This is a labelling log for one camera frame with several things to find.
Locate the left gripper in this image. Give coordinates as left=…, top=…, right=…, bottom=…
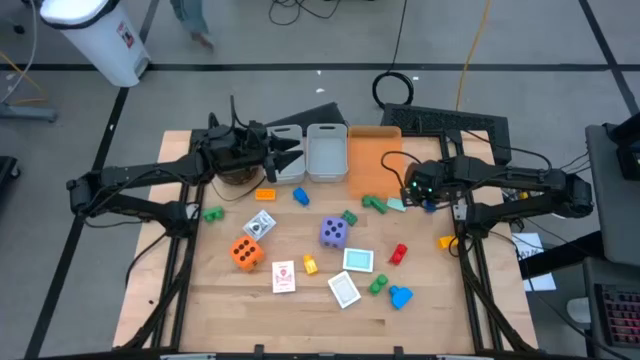
left=232, top=122, right=305, bottom=184

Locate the silver playing card deck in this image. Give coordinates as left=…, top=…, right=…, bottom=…
left=242, top=209, right=278, bottom=242

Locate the orange foam die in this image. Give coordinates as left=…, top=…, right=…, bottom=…
left=229, top=234, right=266, bottom=273

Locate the red playing card deck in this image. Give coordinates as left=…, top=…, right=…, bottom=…
left=271, top=259, right=297, bottom=295

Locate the grey plastic bin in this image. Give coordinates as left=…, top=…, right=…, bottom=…
left=264, top=123, right=307, bottom=185
left=305, top=122, right=350, bottom=184

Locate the black wedge-shaped cover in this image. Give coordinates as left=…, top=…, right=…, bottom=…
left=264, top=101, right=349, bottom=134

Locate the orange plastic bin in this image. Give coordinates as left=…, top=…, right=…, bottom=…
left=347, top=124, right=407, bottom=201

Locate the red toy block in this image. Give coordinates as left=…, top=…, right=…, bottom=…
left=388, top=243, right=409, bottom=266

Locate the teal framed card deck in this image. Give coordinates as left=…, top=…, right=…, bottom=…
left=342, top=247, right=375, bottom=274

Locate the purple foam die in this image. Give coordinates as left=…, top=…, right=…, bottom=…
left=318, top=215, right=350, bottom=250

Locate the large blue toy block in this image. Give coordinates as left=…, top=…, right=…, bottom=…
left=388, top=284, right=415, bottom=311

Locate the white paper sheet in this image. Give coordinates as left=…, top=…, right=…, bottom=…
left=522, top=272, right=557, bottom=293
left=510, top=232, right=546, bottom=261

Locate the white playing card deck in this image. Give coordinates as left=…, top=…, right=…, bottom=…
left=327, top=270, right=363, bottom=310

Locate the person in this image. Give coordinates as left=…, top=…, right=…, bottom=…
left=169, top=0, right=216, bottom=51

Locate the dark grey desk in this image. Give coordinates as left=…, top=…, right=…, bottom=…
left=581, top=256, right=640, bottom=360

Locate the black computer equipment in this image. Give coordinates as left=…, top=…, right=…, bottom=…
left=602, top=112, right=640, bottom=182

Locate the white trash can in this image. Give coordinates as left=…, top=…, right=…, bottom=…
left=38, top=0, right=152, bottom=89

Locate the backlit keyboard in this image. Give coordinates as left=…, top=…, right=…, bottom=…
left=593, top=282, right=640, bottom=350

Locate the grey stand base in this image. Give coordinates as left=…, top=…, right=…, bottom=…
left=0, top=102, right=59, bottom=124

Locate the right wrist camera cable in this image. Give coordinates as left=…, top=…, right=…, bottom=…
left=379, top=149, right=419, bottom=190

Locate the black coiled cable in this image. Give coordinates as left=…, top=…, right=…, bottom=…
left=371, top=0, right=416, bottom=110

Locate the black floor cable tangle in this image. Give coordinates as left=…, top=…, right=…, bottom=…
left=268, top=0, right=346, bottom=26

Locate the yellow cable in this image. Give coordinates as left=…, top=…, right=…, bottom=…
left=454, top=0, right=494, bottom=112

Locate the black aluminium table frame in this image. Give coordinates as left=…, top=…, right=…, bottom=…
left=29, top=127, right=601, bottom=360

